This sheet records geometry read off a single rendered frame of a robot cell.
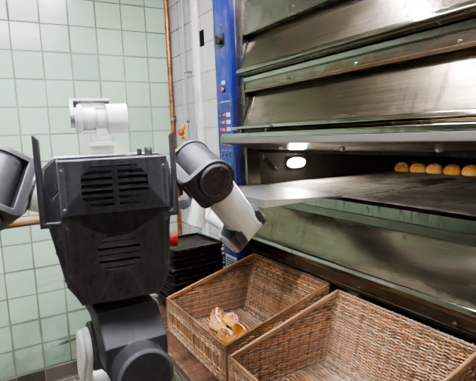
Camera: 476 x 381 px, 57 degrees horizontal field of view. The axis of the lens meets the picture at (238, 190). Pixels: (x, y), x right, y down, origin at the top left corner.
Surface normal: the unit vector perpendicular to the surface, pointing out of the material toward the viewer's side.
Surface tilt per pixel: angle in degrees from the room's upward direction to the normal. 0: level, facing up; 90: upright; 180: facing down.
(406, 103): 70
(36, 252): 90
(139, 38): 90
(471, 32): 90
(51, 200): 90
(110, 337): 44
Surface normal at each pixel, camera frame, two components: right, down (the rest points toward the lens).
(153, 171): 0.35, 0.10
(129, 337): 0.32, -0.65
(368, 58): -0.86, 0.10
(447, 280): -0.83, -0.25
